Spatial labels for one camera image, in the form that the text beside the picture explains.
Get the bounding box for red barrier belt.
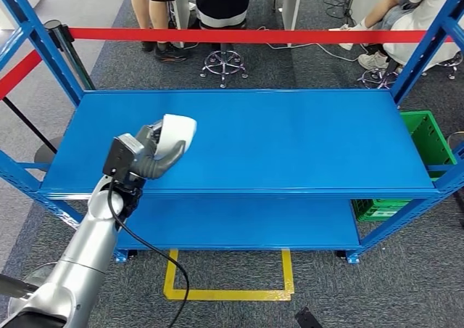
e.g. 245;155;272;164
69;26;453;46
0;49;43;101

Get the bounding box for person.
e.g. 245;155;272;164
130;0;190;64
327;0;464;73
195;0;252;30

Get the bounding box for black topped stanchion post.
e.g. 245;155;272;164
44;20;97;92

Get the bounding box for thin black stanchion pole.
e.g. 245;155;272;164
2;96;65;174

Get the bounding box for green plastic crate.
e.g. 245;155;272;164
398;110;458;181
351;198;412;224

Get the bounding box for chrome base stanchion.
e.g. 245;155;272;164
0;262;61;319

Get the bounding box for black floor cables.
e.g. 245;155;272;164
322;0;354;23

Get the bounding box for black flat robot part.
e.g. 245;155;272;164
293;307;324;328

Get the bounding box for white curved plastic part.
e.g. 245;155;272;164
153;113;198;162

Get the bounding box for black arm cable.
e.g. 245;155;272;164
106;180;190;328

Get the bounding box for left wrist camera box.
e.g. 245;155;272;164
103;133;146;183

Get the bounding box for white floor cable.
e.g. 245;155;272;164
257;26;370;64

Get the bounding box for blue metal shelf rack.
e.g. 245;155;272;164
0;0;464;265

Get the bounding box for chrome round base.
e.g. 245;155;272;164
447;131;464;152

